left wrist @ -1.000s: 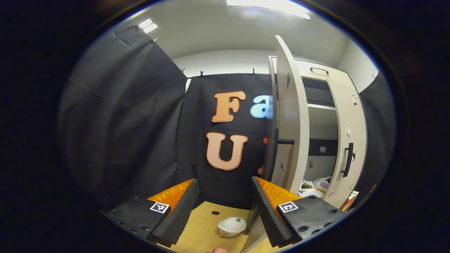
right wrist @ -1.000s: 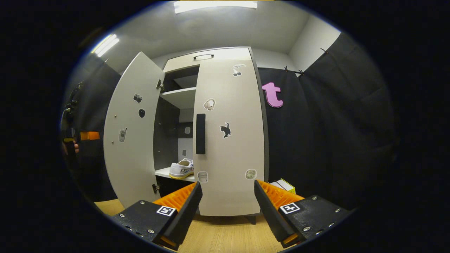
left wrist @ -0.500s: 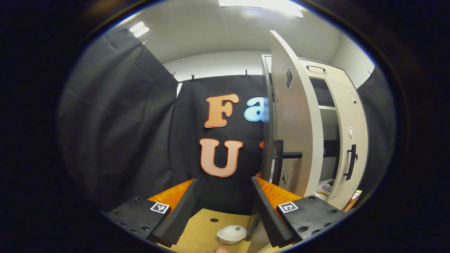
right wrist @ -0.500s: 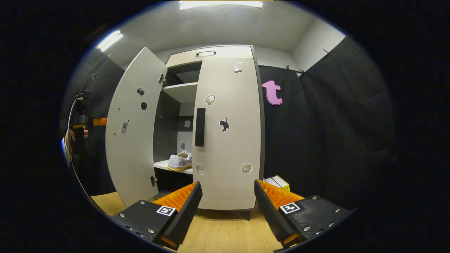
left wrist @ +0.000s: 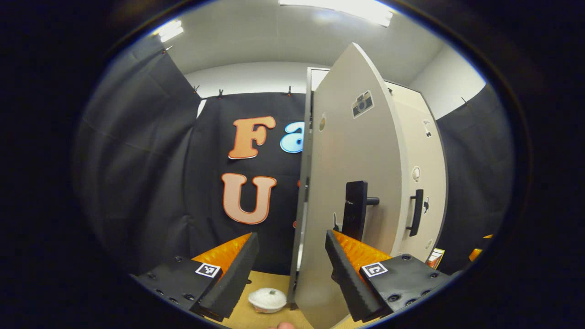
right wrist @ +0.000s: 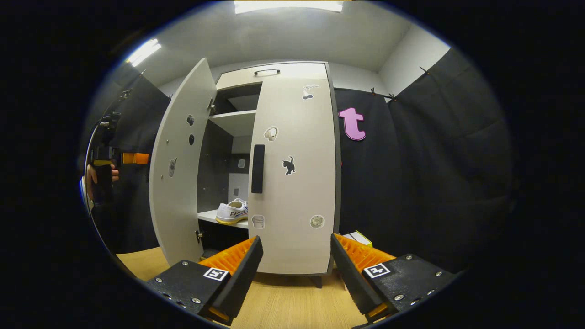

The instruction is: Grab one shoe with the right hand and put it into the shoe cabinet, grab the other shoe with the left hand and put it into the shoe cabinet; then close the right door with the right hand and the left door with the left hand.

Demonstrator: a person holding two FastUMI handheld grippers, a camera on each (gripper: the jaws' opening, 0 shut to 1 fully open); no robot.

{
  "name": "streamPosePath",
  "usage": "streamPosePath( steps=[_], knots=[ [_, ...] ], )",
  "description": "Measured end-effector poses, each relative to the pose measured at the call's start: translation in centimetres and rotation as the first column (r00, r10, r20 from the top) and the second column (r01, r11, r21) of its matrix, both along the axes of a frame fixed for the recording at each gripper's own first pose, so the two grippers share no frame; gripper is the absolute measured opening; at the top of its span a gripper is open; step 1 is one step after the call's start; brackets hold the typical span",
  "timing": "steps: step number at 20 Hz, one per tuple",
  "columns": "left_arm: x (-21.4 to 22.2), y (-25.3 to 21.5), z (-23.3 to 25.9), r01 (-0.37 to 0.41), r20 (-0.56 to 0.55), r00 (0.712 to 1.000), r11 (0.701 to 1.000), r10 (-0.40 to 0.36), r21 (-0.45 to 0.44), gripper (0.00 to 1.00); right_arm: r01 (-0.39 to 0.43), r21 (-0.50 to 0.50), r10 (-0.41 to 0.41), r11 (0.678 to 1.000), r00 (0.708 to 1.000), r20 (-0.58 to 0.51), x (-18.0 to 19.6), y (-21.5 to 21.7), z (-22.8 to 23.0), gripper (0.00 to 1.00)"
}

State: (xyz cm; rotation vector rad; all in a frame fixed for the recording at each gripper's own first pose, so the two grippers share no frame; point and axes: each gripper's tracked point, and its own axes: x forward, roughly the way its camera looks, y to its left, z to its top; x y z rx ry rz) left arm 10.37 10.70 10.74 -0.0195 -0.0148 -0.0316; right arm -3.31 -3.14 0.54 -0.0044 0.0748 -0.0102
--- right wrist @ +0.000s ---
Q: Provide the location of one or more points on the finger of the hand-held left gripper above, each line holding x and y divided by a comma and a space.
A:
135, 158

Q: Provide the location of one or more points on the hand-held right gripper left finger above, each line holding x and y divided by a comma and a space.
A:
244, 274

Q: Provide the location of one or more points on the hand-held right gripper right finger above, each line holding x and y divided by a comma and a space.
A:
347, 274

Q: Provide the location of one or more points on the white canvas shoe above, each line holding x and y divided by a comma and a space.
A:
231, 214

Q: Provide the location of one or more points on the white cabinet door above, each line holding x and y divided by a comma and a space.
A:
297, 196
176, 205

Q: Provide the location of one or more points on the white shoe cabinet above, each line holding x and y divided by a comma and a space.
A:
279, 71

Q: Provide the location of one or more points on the yellow cardboard box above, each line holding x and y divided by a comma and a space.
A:
361, 238

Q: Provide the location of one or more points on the black backdrop cloth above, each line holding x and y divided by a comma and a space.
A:
448, 160

